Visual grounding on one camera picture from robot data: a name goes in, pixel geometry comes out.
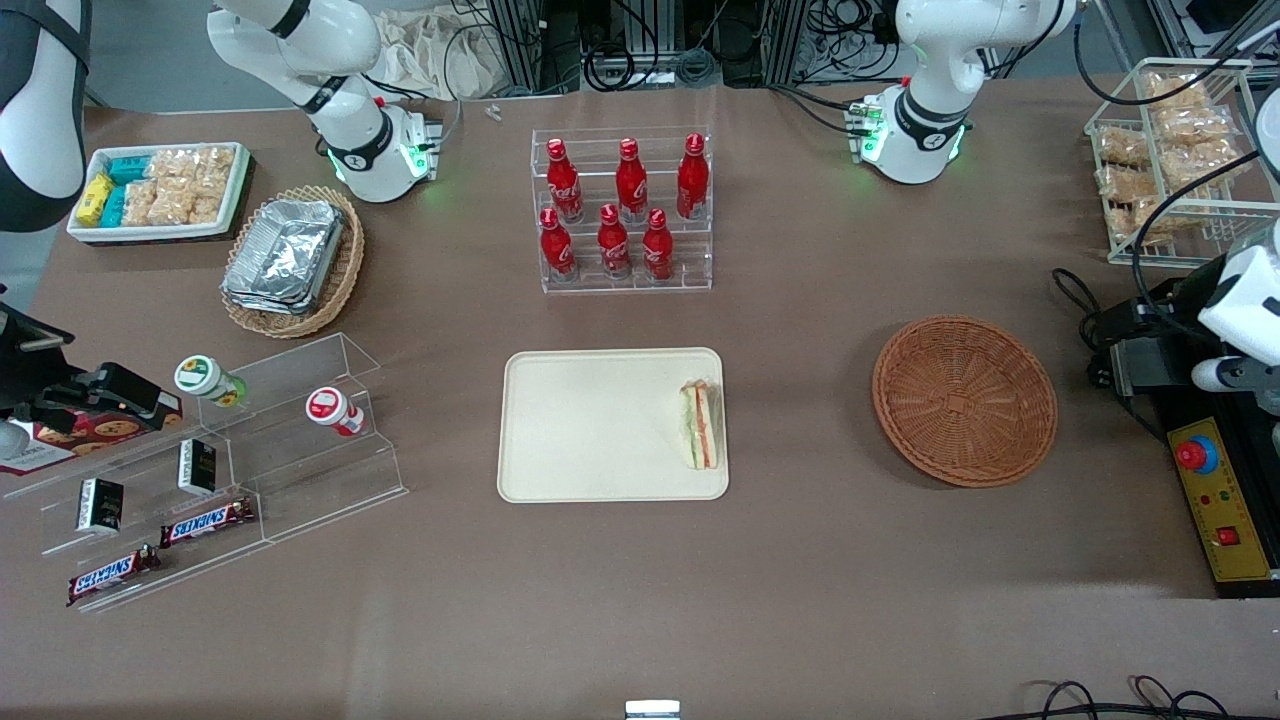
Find round brown wicker basket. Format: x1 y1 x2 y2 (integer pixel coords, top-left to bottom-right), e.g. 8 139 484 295
872 316 1059 489

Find clear acrylic bottle rack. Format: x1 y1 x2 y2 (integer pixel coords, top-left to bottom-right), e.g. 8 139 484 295
530 127 713 294

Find red cola bottle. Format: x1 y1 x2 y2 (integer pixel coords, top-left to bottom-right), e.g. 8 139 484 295
539 207 577 282
615 138 649 225
676 133 710 221
641 208 675 282
597 204 633 281
545 138 585 225

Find red lid yogurt cup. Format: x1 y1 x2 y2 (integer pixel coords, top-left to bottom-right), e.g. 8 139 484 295
305 387 367 438

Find stacked aluminium foil containers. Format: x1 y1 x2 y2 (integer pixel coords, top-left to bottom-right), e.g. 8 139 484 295
224 199 347 317

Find yellow emergency stop control box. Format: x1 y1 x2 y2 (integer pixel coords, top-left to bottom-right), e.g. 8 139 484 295
1150 400 1280 601

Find green lid yogurt cup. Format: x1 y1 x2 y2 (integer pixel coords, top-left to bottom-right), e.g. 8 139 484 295
175 355 248 408

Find beige plastic tray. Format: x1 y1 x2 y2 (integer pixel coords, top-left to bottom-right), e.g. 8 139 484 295
498 348 730 503

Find Snickers chocolate bar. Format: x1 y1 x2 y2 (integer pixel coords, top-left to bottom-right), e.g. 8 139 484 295
66 545 162 608
160 498 257 548

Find clear bag of fried snacks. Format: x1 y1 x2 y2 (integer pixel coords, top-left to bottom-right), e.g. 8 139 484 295
1165 145 1246 191
1110 200 1176 247
1143 70 1206 113
1098 165 1161 206
1160 108 1233 149
1095 125 1151 169

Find beige crumpled cloth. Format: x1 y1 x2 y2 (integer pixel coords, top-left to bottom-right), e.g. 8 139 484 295
375 8 506 101

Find clear acrylic stepped display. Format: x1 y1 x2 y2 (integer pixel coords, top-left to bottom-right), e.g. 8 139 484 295
0 333 409 613

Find oval light wicker basket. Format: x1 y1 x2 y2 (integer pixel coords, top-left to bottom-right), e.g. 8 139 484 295
220 185 366 339

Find triangular sandwich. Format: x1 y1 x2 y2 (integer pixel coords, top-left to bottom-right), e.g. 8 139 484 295
680 378 723 471

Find black looped gripper cable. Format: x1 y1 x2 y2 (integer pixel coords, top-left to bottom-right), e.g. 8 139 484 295
1050 266 1105 326

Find red tartan cookie box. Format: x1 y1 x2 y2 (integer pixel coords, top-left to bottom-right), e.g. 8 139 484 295
0 392 185 477

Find yellow snack packet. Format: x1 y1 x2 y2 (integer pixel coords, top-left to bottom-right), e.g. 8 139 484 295
76 174 115 226

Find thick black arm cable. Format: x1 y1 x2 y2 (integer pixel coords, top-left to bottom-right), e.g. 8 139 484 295
1131 148 1266 346
1072 0 1280 111

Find small black box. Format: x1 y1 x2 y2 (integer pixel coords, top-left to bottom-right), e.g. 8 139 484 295
178 438 218 496
77 478 126 534

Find white wire rack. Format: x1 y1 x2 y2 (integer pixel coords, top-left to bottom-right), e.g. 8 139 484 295
1085 58 1280 268

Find black floor cable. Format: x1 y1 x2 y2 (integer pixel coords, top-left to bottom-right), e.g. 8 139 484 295
1000 675 1280 720

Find white rectangular snack tray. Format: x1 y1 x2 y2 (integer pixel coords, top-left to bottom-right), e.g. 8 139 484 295
65 142 251 244

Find black coiled cable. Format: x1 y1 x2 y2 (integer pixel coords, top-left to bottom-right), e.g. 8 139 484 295
583 40 641 93

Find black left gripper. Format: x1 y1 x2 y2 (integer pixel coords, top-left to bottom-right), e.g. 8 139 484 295
1088 290 1217 422

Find aluminium profile frame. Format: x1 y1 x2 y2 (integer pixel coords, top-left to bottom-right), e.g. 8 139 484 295
485 0 901 93

